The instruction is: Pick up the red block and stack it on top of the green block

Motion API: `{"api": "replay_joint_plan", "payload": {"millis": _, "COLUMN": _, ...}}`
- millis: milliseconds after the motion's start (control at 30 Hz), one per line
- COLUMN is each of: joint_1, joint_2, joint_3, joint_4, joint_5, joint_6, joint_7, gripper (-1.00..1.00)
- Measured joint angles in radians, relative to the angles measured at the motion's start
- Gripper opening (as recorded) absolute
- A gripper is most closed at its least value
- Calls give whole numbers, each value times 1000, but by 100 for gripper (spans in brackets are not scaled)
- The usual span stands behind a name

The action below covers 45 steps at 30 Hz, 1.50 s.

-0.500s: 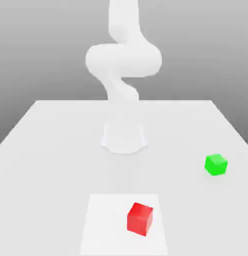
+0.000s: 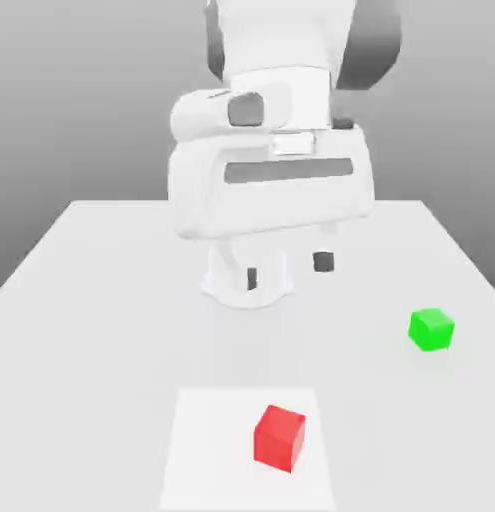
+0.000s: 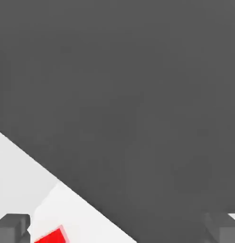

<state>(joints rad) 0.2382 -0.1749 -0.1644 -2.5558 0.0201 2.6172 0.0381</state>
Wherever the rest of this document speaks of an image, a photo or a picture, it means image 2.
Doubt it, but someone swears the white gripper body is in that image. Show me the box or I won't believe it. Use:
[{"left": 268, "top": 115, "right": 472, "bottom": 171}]
[{"left": 167, "top": 124, "right": 377, "bottom": 242}]

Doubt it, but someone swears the small green cube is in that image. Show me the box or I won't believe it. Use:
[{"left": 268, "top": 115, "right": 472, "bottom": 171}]
[{"left": 407, "top": 307, "right": 457, "bottom": 354}]

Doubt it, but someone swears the small red cube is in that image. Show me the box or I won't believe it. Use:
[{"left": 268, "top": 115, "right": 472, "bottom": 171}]
[{"left": 252, "top": 403, "right": 307, "bottom": 475}]

